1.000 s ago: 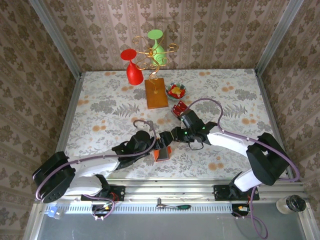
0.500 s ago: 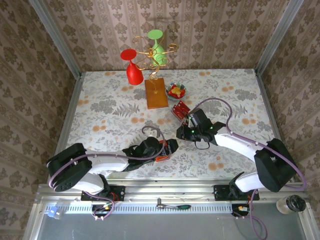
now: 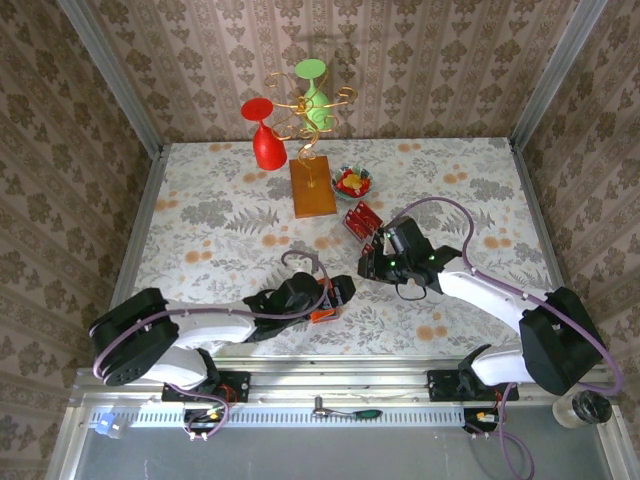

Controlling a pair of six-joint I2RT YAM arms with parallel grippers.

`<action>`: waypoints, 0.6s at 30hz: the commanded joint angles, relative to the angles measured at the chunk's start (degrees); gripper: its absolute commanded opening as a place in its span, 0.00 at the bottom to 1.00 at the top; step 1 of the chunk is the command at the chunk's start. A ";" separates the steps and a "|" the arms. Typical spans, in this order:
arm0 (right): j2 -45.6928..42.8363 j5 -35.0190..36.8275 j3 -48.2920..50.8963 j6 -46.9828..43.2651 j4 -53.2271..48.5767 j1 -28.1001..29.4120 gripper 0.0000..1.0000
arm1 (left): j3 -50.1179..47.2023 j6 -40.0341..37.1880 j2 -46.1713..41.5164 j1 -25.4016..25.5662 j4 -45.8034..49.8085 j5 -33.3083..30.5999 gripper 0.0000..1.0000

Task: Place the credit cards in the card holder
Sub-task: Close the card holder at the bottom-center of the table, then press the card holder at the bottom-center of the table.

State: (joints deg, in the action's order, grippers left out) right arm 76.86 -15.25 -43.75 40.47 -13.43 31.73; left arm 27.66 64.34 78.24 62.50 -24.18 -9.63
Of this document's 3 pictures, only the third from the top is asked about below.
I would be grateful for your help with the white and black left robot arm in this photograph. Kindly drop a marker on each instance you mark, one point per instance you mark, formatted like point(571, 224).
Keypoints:
point(215, 325)

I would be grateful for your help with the green wine glass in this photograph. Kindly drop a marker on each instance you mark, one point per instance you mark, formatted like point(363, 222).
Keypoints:
point(316, 107)

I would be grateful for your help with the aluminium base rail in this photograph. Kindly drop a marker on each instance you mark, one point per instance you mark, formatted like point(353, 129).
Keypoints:
point(340, 385)

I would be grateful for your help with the black bracket with yellow connector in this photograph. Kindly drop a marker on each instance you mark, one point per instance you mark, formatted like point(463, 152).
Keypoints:
point(202, 420)
point(480, 421)

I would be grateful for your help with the floral tablecloth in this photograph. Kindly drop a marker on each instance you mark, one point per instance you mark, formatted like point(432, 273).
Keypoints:
point(210, 175)

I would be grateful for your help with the blue plug connector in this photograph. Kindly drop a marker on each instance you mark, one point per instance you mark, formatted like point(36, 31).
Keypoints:
point(106, 425)

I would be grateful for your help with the red wine glass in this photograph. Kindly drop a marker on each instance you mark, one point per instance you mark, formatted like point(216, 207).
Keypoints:
point(267, 147)

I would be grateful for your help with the glass candy bowl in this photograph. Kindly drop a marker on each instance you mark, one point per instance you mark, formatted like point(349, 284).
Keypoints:
point(367, 172)

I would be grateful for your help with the yellow candy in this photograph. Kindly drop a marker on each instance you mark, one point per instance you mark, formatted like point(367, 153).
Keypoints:
point(354, 181)

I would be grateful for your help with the red credit card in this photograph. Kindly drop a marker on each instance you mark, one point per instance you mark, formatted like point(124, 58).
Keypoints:
point(356, 226)
point(368, 249)
point(369, 213)

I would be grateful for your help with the aluminium frame post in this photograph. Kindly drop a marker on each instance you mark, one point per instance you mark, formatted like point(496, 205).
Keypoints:
point(555, 75)
point(112, 75)

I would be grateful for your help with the glass jar dark lid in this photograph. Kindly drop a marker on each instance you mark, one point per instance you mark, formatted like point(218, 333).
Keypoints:
point(585, 410)

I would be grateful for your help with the orange felt card holder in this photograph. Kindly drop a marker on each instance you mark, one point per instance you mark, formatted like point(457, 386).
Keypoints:
point(325, 316)

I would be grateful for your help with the aluminium side rail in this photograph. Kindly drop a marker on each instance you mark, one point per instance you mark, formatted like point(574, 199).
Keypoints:
point(547, 250)
point(138, 235)

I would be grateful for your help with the red candy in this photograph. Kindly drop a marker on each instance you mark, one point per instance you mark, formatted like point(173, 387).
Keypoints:
point(343, 188)

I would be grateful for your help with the grey metal base plate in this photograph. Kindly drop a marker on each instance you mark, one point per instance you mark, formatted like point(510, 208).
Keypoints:
point(350, 455)

